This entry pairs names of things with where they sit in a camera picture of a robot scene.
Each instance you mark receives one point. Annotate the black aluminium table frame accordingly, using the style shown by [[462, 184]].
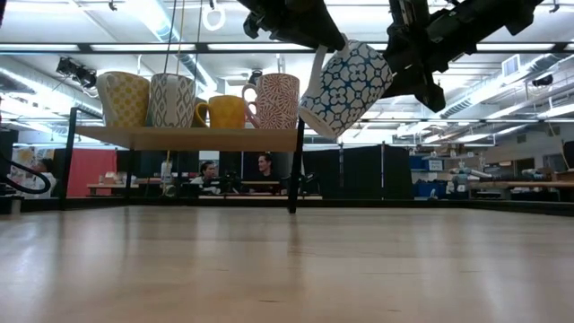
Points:
[[403, 204]]

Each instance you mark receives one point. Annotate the black ceiling-mounted device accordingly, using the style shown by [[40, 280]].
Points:
[[76, 72]]

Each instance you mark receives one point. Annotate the red room divider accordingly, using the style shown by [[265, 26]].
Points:
[[92, 172]]

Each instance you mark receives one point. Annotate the wooden shelf with black frame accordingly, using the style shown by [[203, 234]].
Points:
[[188, 139]]

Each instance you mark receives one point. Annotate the blue storage bin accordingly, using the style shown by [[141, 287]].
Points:
[[421, 162], [426, 189]]

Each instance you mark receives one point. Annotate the person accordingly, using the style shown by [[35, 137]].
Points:
[[45, 172], [206, 172], [265, 168]]

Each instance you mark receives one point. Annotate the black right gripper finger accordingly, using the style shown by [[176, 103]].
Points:
[[398, 86]]

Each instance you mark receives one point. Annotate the wooden background table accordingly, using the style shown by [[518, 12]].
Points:
[[520, 184]]

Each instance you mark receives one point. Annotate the red patterned white mug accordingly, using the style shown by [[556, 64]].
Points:
[[278, 101]]

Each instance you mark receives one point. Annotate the grey patterned white mug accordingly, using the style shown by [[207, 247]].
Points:
[[172, 101]]

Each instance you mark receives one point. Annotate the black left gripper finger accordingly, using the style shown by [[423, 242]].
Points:
[[320, 31]]

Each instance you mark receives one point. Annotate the black room divider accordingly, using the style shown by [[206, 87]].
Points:
[[359, 172]]

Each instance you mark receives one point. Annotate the black overhead frame beam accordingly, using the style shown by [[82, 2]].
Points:
[[134, 50]]

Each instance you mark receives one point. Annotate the blue patterned white mug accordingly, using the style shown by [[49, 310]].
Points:
[[354, 85]]

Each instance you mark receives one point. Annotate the yellow patterned white mug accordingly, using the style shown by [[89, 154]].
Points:
[[127, 98]]

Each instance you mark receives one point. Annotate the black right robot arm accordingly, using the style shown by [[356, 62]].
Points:
[[475, 22]]

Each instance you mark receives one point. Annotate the plain yellow mug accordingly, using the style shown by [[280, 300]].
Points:
[[226, 112]]

